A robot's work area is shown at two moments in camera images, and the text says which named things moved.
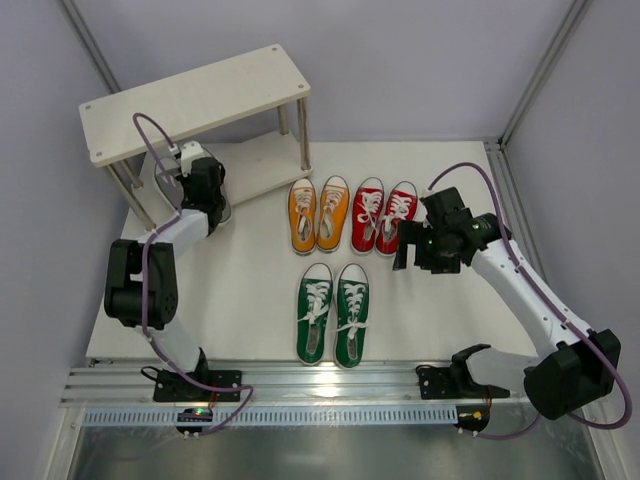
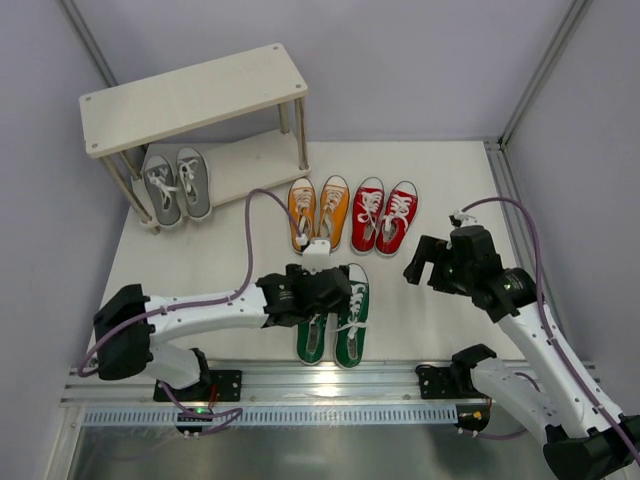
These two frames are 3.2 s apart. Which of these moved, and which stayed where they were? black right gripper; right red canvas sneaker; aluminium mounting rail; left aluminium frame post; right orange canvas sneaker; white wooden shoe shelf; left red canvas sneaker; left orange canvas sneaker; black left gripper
Moved: black left gripper; black right gripper
Stayed: left aluminium frame post; white wooden shoe shelf; left red canvas sneaker; right red canvas sneaker; right orange canvas sneaker; left orange canvas sneaker; aluminium mounting rail
